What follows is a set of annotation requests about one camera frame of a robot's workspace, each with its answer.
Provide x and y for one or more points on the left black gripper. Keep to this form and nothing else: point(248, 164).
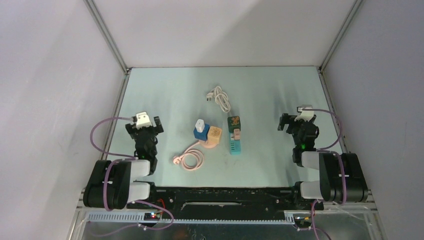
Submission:
point(132, 129)

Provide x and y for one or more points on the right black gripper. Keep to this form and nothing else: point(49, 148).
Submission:
point(286, 119)

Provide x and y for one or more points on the white usb charger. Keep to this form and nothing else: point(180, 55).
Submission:
point(200, 125)

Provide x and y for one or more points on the blue cube socket adapter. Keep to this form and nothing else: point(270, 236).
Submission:
point(202, 136)

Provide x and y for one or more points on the small pink plug adapter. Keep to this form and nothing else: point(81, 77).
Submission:
point(236, 134)

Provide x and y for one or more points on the yellow cube socket adapter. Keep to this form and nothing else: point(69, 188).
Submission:
point(214, 135)

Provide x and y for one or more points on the dark green cube socket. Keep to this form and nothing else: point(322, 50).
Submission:
point(233, 123)

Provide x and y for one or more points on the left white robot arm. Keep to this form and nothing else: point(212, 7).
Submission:
point(113, 184)

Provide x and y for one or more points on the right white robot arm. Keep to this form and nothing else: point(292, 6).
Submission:
point(341, 178)

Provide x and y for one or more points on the pink round power strip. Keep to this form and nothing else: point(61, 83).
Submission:
point(207, 144)

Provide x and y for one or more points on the teal power strip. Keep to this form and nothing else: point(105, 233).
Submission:
point(234, 145)

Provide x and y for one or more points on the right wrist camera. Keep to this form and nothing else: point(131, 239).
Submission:
point(305, 113)

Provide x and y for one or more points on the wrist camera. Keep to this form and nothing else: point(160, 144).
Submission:
point(305, 113)
point(141, 120)

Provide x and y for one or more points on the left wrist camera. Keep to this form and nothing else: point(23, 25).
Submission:
point(141, 120)

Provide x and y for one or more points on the black front rail frame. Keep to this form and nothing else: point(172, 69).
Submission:
point(229, 203)

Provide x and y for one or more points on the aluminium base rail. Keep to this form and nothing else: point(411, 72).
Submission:
point(329, 220)

